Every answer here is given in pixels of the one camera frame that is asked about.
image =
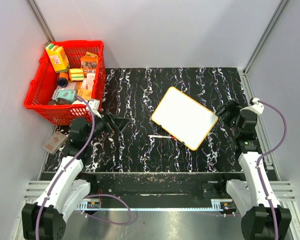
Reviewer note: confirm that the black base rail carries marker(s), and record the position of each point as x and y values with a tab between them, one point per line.
198	186

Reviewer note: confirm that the white red marker pen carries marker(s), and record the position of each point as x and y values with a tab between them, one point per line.
162	136

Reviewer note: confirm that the pink white small box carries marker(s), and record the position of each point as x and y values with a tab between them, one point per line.
55	142

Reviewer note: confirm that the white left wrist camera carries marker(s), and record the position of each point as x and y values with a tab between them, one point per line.
93	107

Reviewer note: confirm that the pink white carton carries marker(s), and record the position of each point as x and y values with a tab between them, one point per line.
88	81

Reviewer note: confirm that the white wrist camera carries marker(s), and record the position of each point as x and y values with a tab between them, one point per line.
256	106
93	107

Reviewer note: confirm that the teal snack box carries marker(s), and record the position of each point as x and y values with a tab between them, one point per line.
67	94

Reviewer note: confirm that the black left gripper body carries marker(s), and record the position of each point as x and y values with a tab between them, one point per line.
100	125

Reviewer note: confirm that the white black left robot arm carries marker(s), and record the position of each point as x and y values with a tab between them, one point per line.
46	218

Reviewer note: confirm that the white board with orange frame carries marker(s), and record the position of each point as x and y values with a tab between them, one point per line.
184	118

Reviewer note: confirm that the red plastic shopping basket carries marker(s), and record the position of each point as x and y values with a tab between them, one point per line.
44	83

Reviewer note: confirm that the orange black bottle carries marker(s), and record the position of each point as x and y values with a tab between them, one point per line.
63	79

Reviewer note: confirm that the yellow juice carton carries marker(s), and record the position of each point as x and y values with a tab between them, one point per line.
58	57

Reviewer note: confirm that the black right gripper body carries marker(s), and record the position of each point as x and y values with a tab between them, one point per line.
234	108

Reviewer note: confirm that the orange snack box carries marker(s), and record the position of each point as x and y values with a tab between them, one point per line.
89	62

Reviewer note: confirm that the yellow green sponge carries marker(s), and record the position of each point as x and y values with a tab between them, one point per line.
76	74

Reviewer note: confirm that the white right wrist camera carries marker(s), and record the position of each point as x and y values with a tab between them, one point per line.
256	106

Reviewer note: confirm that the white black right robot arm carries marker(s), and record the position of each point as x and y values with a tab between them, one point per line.
262	216

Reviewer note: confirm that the orange small packet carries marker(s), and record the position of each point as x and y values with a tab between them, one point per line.
85	94

